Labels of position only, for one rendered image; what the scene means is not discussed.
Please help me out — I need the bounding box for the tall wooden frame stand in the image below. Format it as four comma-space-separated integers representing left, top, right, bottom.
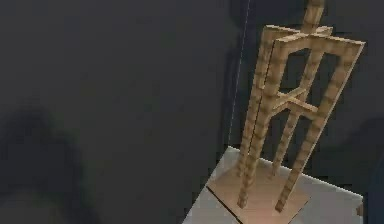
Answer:
206, 0, 367, 224

